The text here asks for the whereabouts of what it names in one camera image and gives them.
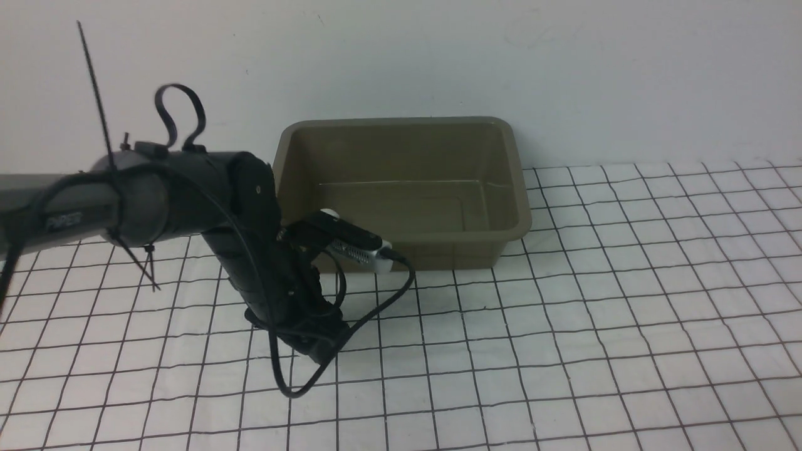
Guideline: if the black camera cable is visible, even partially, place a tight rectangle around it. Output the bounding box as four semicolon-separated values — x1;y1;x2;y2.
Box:
268;247;416;399

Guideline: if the white black-grid tablecloth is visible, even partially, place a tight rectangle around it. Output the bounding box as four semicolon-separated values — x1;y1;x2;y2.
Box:
1;160;801;450

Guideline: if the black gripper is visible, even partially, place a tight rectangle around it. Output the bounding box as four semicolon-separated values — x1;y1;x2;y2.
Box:
244;247;349;365

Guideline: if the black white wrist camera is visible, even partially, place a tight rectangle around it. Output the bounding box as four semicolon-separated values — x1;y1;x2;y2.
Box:
281;209;393;274

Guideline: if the black zip tie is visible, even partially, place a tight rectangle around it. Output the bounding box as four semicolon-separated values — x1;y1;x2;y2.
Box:
76;19;161;293

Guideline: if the olive green plastic bin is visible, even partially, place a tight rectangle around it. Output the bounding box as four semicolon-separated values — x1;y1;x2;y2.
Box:
273;117;532;271

